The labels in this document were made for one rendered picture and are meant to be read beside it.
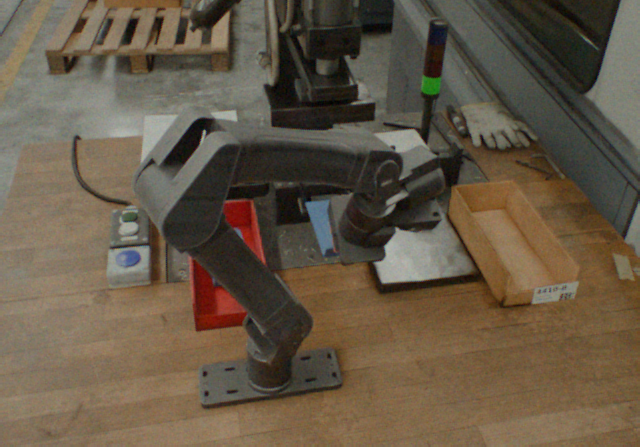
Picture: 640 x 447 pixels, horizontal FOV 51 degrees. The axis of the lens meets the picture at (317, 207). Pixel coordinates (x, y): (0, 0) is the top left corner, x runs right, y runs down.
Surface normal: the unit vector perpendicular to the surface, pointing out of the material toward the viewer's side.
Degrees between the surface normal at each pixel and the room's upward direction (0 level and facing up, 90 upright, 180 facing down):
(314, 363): 0
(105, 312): 0
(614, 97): 90
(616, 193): 90
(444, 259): 0
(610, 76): 90
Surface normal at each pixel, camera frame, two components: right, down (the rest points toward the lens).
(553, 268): -0.98, 0.10
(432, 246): 0.02, -0.80
